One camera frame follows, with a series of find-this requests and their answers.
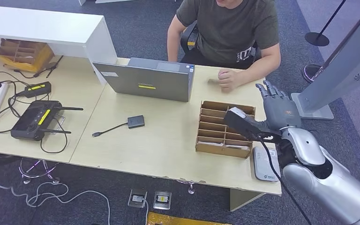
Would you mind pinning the black stanchion post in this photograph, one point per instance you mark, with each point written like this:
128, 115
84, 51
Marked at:
316, 39

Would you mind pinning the grey laptop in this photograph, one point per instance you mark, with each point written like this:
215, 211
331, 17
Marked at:
149, 82

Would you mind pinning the person's left forearm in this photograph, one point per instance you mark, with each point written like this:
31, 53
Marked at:
260, 68

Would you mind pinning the wooden card organizer box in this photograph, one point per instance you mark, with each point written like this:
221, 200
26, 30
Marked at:
217, 151

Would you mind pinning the yellow box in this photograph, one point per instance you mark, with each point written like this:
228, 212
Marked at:
43, 59

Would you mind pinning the floor socket with white plug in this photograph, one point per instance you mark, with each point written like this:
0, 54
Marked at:
137, 198

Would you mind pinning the small wooden compartment tray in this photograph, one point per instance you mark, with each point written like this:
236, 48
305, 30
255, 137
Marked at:
20, 51

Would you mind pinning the white counter shelf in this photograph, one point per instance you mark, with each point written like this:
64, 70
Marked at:
43, 28

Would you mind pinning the white key card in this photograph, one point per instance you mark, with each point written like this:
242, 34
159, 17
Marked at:
236, 147
211, 143

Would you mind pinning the grey card reader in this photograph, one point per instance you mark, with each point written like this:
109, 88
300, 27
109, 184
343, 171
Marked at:
262, 167

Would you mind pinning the person's left hand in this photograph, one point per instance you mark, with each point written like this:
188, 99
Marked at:
229, 80

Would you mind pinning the grey kiosk stand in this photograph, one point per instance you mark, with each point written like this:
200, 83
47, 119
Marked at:
338, 71

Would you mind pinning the beige desk leg panel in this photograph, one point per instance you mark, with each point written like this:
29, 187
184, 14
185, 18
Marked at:
242, 198

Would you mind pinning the floor socket with yellow label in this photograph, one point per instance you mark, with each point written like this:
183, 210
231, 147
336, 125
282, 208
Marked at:
162, 200

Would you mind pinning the person's right forearm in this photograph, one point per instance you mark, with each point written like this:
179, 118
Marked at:
172, 46

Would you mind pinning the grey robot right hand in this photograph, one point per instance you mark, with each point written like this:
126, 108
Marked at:
282, 111

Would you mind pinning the white furniture base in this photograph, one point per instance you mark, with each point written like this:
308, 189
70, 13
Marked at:
86, 1

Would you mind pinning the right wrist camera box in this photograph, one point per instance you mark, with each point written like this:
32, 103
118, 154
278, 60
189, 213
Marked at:
242, 122

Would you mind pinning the person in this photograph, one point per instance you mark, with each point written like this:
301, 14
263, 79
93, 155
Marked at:
229, 31

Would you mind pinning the chrome stool base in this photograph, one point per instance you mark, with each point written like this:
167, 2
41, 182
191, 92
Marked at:
26, 180

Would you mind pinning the black remote controller with antennas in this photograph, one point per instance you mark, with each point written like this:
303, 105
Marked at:
31, 119

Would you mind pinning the black office chair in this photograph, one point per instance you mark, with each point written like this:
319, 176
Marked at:
187, 38

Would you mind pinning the black adapter with yellow label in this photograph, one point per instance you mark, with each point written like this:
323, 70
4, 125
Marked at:
38, 89

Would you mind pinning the chrome desk foot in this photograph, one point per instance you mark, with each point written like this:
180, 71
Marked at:
191, 189

